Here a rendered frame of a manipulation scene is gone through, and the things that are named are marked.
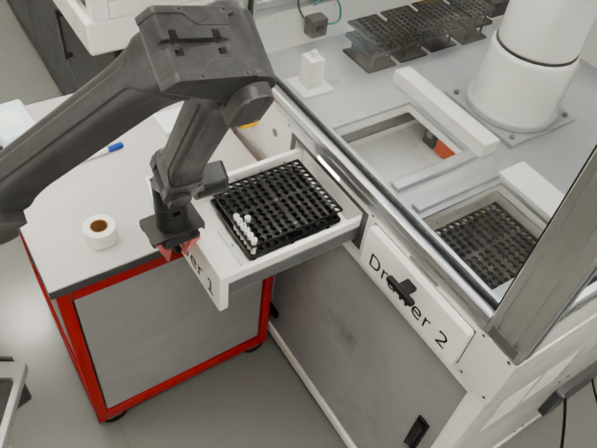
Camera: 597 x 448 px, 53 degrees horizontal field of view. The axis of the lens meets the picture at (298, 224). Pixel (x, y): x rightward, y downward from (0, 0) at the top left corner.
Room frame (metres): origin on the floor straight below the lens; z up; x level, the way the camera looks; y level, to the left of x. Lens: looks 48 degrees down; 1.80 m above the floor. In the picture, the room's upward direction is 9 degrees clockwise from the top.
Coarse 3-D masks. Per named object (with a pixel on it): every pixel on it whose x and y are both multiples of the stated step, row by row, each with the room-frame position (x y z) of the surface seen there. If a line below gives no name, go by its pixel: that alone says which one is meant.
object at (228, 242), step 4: (220, 228) 0.82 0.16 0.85; (220, 232) 0.81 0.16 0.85; (224, 232) 0.81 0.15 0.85; (220, 236) 0.81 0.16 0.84; (224, 236) 0.80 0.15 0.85; (228, 236) 0.80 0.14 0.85; (224, 240) 0.79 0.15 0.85; (228, 240) 0.79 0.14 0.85; (232, 240) 0.79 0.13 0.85; (228, 244) 0.78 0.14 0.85; (232, 244) 0.78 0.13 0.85; (228, 248) 0.78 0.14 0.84; (232, 248) 0.77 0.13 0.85; (236, 248) 0.77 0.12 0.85; (232, 252) 0.77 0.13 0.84; (236, 252) 0.76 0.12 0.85; (240, 252) 0.76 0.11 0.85; (236, 256) 0.75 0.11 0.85; (240, 256) 0.76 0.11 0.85; (240, 260) 0.74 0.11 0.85; (244, 260) 0.75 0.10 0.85; (240, 264) 0.74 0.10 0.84
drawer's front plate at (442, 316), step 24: (384, 240) 0.79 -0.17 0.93; (384, 264) 0.77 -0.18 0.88; (408, 264) 0.73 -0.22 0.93; (384, 288) 0.75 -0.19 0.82; (432, 288) 0.68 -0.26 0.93; (408, 312) 0.69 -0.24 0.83; (432, 312) 0.66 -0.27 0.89; (456, 312) 0.64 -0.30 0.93; (432, 336) 0.64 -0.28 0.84; (456, 336) 0.61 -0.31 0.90; (456, 360) 0.60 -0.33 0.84
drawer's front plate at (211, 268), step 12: (204, 240) 0.72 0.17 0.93; (192, 252) 0.73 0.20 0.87; (204, 252) 0.69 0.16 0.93; (192, 264) 0.73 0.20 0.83; (204, 264) 0.68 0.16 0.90; (216, 264) 0.67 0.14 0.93; (204, 276) 0.68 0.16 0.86; (216, 276) 0.65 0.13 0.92; (216, 288) 0.65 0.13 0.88; (216, 300) 0.65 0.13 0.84
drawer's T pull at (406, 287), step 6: (390, 276) 0.71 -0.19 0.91; (390, 282) 0.70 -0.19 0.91; (396, 282) 0.70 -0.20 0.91; (402, 282) 0.70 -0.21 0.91; (408, 282) 0.70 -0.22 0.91; (396, 288) 0.69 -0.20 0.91; (402, 288) 0.69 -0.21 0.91; (408, 288) 0.69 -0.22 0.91; (414, 288) 0.69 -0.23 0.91; (402, 294) 0.67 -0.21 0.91; (408, 294) 0.67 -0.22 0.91; (408, 300) 0.66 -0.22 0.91
